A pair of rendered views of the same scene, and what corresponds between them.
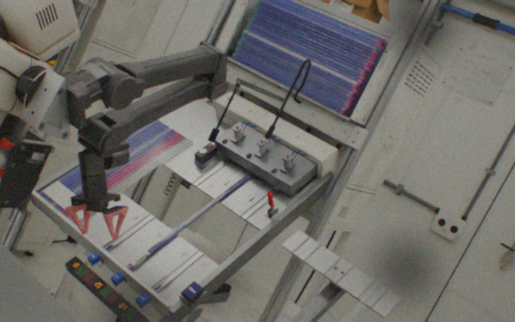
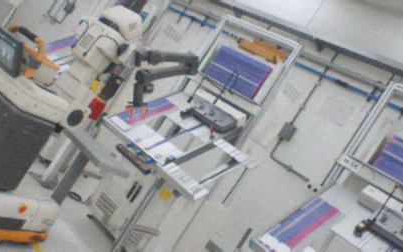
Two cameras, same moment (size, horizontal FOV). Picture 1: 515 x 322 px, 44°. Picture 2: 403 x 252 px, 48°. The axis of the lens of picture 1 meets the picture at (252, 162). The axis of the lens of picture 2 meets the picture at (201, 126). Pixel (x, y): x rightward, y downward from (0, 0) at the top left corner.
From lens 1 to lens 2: 1.18 m
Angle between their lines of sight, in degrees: 11
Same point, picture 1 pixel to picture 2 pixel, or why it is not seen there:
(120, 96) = (154, 59)
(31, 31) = (126, 30)
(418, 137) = (302, 141)
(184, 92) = (179, 69)
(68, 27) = (138, 33)
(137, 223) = (149, 134)
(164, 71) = (172, 56)
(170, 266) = (162, 151)
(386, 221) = (280, 185)
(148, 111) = (163, 72)
